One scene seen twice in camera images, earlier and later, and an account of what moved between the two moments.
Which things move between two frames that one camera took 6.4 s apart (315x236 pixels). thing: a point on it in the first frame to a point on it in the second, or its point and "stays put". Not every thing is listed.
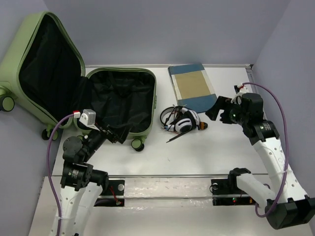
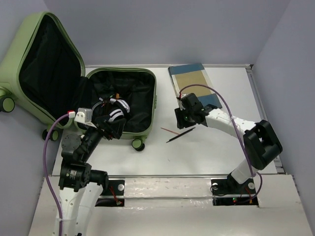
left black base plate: x=116 y=187 stays put
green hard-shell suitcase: x=43 y=70 stays put
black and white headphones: x=180 y=119 to x=113 y=108
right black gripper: x=221 y=103 to x=181 y=123
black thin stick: x=179 y=135 stays put
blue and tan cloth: x=192 y=87 stays put
